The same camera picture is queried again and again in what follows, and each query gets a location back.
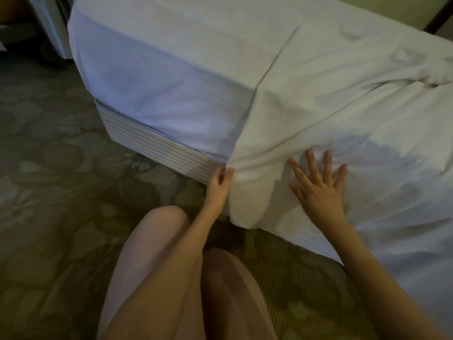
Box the person's left hand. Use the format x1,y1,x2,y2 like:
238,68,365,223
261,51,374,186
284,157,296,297
206,167,236,210

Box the person's right hand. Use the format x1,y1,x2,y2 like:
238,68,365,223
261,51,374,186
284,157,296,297
288,148,349,228

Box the white bed sheet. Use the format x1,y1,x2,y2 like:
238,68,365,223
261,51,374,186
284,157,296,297
226,0,453,333

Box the person's left forearm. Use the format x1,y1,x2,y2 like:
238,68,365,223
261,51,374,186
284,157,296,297
105,205,225,340

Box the person's right forearm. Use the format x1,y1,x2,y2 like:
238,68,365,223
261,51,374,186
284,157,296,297
326,217,447,340

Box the striped bed base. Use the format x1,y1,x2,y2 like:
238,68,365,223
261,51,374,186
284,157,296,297
94,98,227,184

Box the person's pink trousers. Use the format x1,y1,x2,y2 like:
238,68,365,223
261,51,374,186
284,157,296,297
96,205,279,340

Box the mattress with white fitted sheet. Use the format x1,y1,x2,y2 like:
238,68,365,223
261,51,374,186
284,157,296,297
67,0,299,167

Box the dark wooden furniture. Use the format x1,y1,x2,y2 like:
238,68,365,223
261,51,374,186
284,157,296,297
422,0,453,36

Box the white neighbouring bed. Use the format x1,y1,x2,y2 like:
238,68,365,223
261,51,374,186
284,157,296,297
25,0,74,61

